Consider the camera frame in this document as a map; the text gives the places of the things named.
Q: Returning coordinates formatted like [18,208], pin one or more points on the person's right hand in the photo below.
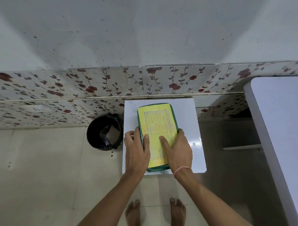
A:
[180,157]

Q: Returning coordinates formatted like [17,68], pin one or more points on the person's left hand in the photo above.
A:
[136,154]

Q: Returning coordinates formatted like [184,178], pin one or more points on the person's left thumb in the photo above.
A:
[146,142]

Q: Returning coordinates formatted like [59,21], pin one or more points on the person's right thumb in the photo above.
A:
[165,142]

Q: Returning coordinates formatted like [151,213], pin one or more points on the green package with yellow label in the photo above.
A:
[156,121]

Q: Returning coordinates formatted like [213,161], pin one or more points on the person's left forearm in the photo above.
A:
[116,199]

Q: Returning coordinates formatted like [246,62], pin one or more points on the person's right forearm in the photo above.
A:
[207,200]

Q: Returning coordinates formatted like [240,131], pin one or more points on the pink wrist thread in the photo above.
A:
[180,169]

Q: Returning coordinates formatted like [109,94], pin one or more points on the brown cardboard piece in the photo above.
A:
[113,135]

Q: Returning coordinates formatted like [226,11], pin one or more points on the small white square table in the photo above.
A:
[188,111]

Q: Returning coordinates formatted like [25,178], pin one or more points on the black trash bin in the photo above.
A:
[96,134]

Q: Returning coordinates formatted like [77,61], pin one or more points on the person's right foot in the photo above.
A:
[177,211]

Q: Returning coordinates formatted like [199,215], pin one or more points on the person's foot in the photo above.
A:
[133,213]
[177,211]

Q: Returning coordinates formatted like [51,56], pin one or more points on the person's left foot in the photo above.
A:
[133,213]

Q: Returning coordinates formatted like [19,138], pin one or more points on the white table crossbar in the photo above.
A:
[242,147]

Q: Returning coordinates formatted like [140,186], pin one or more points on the large white table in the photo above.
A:
[277,121]

